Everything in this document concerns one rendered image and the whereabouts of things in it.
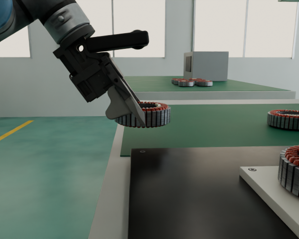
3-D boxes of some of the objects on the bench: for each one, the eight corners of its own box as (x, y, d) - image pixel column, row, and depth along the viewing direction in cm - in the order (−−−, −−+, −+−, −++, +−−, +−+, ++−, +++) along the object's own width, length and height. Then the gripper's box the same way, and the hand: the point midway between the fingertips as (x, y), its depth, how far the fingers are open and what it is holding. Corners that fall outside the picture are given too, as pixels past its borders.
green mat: (119, 156, 50) (119, 155, 50) (127, 105, 110) (127, 105, 110) (590, 148, 55) (590, 147, 55) (353, 103, 115) (353, 103, 115)
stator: (263, 120, 80) (265, 108, 79) (306, 123, 77) (308, 109, 77) (270, 129, 69) (271, 115, 69) (320, 132, 67) (322, 117, 66)
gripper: (65, 52, 61) (118, 126, 65) (37, 48, 43) (113, 150, 47) (97, 30, 61) (149, 105, 65) (82, 16, 42) (155, 122, 47)
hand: (144, 115), depth 56 cm, fingers closed on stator, 13 cm apart
